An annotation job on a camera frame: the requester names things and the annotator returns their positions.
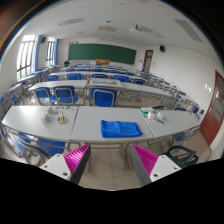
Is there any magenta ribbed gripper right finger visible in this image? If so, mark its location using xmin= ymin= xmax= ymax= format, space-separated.
xmin=130 ymin=143 xmax=182 ymax=187

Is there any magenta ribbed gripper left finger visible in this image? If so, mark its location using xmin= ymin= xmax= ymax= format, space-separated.
xmin=39 ymin=143 xmax=92 ymax=185

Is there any blue folded towel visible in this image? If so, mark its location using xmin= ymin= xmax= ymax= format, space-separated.
xmin=100 ymin=120 xmax=142 ymax=138

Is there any blue chair under left table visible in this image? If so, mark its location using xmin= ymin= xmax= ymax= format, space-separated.
xmin=36 ymin=138 xmax=65 ymax=156

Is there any black basket on floor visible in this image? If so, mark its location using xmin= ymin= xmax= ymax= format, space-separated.
xmin=162 ymin=145 xmax=198 ymax=168

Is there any yellow tape roll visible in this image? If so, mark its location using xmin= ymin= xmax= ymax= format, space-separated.
xmin=57 ymin=115 xmax=67 ymax=124

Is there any green white box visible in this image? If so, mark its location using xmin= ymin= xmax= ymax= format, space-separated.
xmin=140 ymin=107 xmax=155 ymax=114

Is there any blue chair front left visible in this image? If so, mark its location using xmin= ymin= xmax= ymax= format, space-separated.
xmin=53 ymin=86 xmax=78 ymax=105

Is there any blue chair front middle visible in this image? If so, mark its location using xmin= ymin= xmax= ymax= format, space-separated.
xmin=91 ymin=88 xmax=117 ymax=107

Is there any blue chair far left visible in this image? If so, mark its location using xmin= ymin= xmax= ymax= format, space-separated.
xmin=34 ymin=87 xmax=56 ymax=105

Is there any red-brown side door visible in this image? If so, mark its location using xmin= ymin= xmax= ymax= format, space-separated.
xmin=200 ymin=71 xmax=224 ymax=145

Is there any orange lectern desk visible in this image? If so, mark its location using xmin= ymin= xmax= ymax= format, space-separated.
xmin=95 ymin=59 xmax=110 ymax=65

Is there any dark back door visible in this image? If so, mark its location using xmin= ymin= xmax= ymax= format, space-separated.
xmin=142 ymin=50 xmax=153 ymax=72

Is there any green chalkboard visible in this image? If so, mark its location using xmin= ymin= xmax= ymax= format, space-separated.
xmin=68 ymin=44 xmax=136 ymax=65

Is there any left window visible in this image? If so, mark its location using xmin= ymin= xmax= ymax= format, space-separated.
xmin=17 ymin=35 xmax=36 ymax=80

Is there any ceiling projector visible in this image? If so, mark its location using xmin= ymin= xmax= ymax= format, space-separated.
xmin=130 ymin=25 xmax=143 ymax=33

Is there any black wall speaker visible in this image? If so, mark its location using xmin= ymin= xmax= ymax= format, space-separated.
xmin=159 ymin=45 xmax=165 ymax=53

